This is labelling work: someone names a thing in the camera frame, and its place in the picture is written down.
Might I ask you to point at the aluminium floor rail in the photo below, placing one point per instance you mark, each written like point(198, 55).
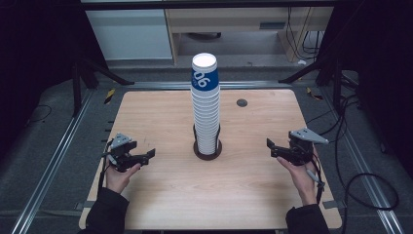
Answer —
point(156, 85)
point(360, 162)
point(52, 165)

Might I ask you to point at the person's right hand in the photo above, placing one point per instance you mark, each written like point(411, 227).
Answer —
point(303, 182)

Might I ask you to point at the yellow black tape strip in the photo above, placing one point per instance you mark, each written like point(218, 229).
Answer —
point(314, 95)
point(109, 96)

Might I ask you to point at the person's left hand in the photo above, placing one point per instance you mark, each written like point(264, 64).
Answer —
point(117, 180)

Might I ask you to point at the black cup holder stand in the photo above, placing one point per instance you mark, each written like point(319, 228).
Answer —
point(207, 156)

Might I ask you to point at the round black table grommet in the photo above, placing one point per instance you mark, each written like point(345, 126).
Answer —
point(242, 103)

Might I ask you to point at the stack of paper cups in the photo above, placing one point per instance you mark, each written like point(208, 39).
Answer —
point(205, 110)

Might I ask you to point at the grey table bracket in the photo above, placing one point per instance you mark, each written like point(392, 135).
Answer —
point(87, 205)
point(333, 204)

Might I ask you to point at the black metal stand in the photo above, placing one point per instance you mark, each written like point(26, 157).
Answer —
point(77, 87)
point(336, 81)

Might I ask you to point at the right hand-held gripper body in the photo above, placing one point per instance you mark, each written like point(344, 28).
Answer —
point(300, 151)

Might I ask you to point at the white cabinet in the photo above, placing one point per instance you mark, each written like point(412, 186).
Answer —
point(130, 34)

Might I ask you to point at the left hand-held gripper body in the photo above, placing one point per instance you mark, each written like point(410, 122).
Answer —
point(123, 152)

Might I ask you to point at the light wooden desk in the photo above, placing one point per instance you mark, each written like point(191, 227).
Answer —
point(227, 19)

